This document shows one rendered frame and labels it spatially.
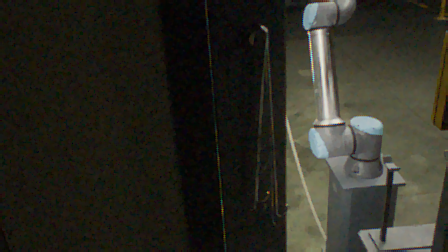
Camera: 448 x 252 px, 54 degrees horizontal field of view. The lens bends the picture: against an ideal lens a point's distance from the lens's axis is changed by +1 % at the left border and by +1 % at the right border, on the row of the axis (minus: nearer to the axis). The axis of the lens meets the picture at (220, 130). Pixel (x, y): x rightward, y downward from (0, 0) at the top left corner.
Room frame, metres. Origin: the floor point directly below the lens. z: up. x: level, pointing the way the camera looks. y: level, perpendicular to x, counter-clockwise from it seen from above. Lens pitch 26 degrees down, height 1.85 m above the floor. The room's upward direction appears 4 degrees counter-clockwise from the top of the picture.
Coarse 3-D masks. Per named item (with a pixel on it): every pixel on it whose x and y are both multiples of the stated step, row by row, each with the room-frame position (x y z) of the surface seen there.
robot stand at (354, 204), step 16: (336, 160) 1.99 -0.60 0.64; (336, 176) 1.84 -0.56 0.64; (352, 176) 1.83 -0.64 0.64; (384, 176) 1.81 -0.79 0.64; (400, 176) 1.80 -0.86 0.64; (336, 192) 1.86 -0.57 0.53; (352, 192) 1.75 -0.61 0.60; (368, 192) 1.75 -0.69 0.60; (384, 192) 1.75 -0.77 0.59; (336, 208) 1.85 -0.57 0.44; (352, 208) 1.75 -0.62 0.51; (368, 208) 1.75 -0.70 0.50; (336, 224) 1.83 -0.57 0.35; (352, 224) 1.75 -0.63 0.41; (368, 224) 1.75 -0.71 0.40; (336, 240) 1.82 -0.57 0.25; (352, 240) 1.75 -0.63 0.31
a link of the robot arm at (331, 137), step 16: (304, 16) 2.12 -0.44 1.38; (320, 16) 2.04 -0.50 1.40; (336, 16) 2.05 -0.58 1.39; (320, 32) 2.02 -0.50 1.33; (320, 48) 2.00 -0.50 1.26; (320, 64) 1.97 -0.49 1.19; (320, 80) 1.95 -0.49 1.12; (336, 80) 1.96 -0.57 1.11; (320, 96) 1.92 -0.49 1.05; (336, 96) 1.92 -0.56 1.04; (320, 112) 1.90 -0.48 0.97; (336, 112) 1.88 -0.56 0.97; (320, 128) 1.86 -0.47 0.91; (336, 128) 1.83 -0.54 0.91; (320, 144) 1.80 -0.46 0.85; (336, 144) 1.80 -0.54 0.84; (352, 144) 1.81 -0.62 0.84
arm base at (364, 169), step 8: (352, 160) 1.86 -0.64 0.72; (360, 160) 1.83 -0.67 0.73; (368, 160) 1.82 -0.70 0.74; (376, 160) 1.83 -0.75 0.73; (344, 168) 1.89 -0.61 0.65; (352, 168) 1.84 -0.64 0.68; (360, 168) 1.82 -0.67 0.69; (368, 168) 1.81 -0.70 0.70; (376, 168) 1.81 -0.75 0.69; (360, 176) 1.81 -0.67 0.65; (368, 176) 1.80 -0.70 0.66; (376, 176) 1.80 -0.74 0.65
